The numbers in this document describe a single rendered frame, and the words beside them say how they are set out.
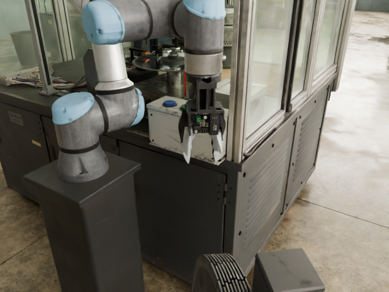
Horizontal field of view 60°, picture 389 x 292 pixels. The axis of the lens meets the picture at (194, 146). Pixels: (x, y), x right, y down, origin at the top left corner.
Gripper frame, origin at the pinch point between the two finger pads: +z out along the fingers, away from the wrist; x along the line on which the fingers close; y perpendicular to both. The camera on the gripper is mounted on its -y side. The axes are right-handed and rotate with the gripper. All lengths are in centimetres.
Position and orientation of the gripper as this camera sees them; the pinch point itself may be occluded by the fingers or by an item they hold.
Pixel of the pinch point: (201, 156)
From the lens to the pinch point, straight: 78.9
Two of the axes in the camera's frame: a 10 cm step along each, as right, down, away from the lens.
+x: 9.9, -0.5, 1.0
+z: 0.0, 8.9, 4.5
